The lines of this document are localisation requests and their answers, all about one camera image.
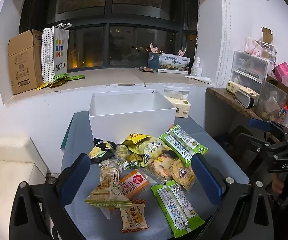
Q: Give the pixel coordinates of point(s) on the clear plastic drawer unit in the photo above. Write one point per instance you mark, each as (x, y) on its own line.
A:
(248, 70)

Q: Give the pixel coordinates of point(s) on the pile of green packets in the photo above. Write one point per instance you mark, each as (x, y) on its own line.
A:
(59, 78)

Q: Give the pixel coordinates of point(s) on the yellow black snack packet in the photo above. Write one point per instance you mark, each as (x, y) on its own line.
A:
(136, 139)

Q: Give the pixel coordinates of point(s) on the pale yellow snack packet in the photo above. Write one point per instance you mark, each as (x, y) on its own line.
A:
(150, 150)

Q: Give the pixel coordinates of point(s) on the white leather sofa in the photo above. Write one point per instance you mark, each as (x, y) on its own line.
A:
(9, 170)

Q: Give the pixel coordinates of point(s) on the white dotted shopping bag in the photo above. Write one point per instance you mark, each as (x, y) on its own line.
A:
(59, 52)

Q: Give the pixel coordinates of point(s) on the long green snack packet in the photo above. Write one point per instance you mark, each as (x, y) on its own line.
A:
(176, 205)
(183, 145)

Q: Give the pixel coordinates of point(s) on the orange snack packet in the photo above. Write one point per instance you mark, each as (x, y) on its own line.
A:
(134, 183)

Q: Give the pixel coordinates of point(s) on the person's right hand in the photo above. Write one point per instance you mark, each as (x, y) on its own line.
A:
(276, 187)

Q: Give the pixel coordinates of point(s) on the wooden ornament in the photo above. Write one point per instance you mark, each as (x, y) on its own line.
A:
(181, 52)
(154, 48)

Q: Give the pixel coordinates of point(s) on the dark blue box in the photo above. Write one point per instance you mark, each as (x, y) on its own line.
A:
(153, 61)

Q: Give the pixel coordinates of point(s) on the beige cracker packet green trim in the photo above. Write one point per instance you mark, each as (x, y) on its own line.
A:
(106, 185)

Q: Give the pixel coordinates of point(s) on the dark green foil packet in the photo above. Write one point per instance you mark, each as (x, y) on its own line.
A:
(134, 160)

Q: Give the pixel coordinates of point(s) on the clear rice cracker packet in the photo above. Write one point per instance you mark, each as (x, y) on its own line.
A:
(160, 168)

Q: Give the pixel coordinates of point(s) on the beige tissue pack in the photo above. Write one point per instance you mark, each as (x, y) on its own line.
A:
(181, 107)

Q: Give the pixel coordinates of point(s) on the white plastic bottle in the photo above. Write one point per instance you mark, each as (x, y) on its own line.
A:
(195, 68)

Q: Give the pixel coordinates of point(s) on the floral pouch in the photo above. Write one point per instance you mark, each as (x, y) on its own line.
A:
(252, 46)

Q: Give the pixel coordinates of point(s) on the white tube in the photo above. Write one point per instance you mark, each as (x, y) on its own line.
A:
(201, 79)

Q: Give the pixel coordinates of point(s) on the clear plastic container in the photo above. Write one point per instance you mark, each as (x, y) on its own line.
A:
(271, 100)

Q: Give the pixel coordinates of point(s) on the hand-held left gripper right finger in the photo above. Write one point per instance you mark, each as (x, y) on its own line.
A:
(206, 180)

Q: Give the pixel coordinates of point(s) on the white box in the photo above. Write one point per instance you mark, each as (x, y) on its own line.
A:
(134, 126)

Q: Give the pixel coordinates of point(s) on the wooden side table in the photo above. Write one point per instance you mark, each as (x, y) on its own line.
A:
(223, 100)

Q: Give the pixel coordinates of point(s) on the brown cardboard box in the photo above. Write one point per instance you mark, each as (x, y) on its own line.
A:
(24, 62)

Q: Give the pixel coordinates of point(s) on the black yellow chip packet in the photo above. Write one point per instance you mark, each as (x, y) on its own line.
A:
(100, 150)

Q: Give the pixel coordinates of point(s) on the dark window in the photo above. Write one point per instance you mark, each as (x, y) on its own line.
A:
(109, 17)

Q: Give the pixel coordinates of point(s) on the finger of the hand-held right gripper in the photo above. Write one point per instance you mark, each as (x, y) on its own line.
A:
(258, 141)
(258, 124)

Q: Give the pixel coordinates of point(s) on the clear acrylic organizer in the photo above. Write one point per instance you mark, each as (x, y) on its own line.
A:
(267, 50)

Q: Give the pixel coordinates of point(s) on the clear zip bag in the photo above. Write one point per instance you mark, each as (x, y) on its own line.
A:
(176, 91)

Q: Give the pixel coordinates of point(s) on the small orange rice cake packet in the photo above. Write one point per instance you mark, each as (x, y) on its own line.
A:
(134, 217)

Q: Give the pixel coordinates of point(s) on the small bottle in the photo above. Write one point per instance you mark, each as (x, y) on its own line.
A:
(282, 116)

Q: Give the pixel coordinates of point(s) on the small jelly cup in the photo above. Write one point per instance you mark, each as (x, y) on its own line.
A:
(122, 152)

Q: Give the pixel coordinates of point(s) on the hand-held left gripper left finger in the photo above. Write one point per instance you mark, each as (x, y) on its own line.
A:
(76, 173)

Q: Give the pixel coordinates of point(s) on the white grey device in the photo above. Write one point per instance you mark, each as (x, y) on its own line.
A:
(245, 99)

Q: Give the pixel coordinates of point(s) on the pink box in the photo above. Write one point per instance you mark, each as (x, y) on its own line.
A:
(283, 72)

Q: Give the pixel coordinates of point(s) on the small cardboard box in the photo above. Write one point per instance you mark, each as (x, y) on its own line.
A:
(267, 35)

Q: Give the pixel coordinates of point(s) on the brown flat packets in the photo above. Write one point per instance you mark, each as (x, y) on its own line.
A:
(146, 69)

